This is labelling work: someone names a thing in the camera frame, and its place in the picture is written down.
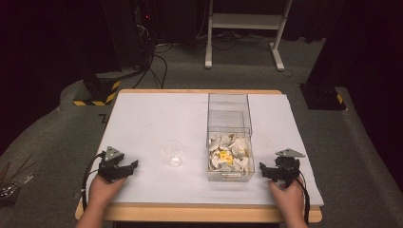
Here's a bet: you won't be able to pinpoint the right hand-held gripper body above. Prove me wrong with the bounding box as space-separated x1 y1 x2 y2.
270 148 307 188

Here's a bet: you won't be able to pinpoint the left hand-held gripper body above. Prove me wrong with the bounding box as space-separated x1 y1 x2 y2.
96 145 127 183

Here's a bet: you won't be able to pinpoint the person's left hand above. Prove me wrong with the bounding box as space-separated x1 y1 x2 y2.
87 175 128 211

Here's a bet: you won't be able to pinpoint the person's right hand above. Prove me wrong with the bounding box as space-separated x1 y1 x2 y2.
267 179 306 220

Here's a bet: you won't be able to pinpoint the clear plastic drawer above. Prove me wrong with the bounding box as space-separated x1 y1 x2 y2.
206 130 257 183

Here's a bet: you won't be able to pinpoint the pile of white pieces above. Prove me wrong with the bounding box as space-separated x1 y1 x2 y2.
208 133 255 173

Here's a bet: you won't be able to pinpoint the yellow packet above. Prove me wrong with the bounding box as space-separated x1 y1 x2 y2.
219 150 234 166

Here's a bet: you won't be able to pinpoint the clear glass cup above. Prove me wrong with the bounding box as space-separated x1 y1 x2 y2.
161 139 184 168

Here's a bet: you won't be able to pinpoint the white table sheet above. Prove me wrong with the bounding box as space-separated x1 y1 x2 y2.
90 92 325 207

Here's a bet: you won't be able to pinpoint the clear plastic drawer housing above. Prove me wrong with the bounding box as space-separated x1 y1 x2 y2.
206 92 254 138

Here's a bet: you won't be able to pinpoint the black yellow striped stand base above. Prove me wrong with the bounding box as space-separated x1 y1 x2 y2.
72 70 123 107

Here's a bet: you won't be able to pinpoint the wooden table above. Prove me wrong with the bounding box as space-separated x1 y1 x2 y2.
74 88 324 224

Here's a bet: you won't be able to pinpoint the container of utensils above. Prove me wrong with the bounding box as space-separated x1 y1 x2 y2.
0 153 35 207

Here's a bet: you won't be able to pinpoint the black equipment tower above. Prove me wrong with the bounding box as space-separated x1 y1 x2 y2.
100 0 154 71

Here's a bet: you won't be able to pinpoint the white metal stand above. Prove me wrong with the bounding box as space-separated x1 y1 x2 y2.
204 0 295 72

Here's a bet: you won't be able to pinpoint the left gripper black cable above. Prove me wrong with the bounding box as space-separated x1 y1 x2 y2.
81 153 106 212

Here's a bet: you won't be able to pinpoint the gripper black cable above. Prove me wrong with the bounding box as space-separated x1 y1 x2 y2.
295 170 312 225
81 153 106 212

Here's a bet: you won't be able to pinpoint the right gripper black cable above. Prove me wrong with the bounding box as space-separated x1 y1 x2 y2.
295 170 312 225

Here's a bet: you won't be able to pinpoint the black floor cables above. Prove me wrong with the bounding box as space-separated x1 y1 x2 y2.
132 31 270 90

